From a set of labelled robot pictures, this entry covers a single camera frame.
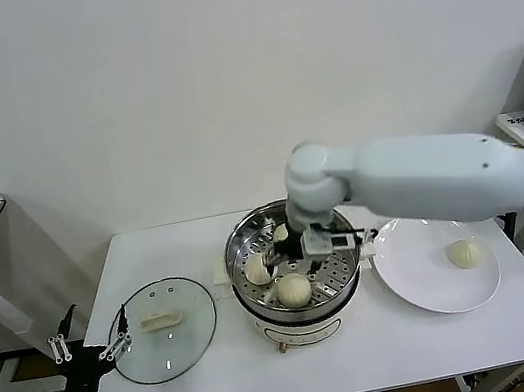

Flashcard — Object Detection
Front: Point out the perforated steel steamer basket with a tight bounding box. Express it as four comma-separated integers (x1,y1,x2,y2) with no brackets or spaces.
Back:
200,186,383,326

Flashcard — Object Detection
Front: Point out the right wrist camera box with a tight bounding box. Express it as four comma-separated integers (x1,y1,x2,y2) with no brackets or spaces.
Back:
297,215,377,261

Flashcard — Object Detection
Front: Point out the round glass pot lid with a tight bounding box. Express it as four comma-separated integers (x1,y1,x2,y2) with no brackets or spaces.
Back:
99,269,227,391

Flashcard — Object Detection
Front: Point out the white steamed baozi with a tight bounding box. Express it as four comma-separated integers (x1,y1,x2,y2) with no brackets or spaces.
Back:
269,223,292,245
273,269,313,311
240,251,274,289
445,237,486,272

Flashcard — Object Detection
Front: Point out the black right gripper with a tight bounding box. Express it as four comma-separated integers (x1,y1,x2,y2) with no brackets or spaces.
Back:
257,219,325,285

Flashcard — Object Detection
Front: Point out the laptop charger cable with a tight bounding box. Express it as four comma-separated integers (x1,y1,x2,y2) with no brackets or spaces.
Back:
493,209,522,242

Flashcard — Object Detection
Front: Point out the white ceramic plate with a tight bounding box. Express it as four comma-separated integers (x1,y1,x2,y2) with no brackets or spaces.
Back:
365,201,508,327

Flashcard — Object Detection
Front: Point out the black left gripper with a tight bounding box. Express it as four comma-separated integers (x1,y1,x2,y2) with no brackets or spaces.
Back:
40,294,142,392

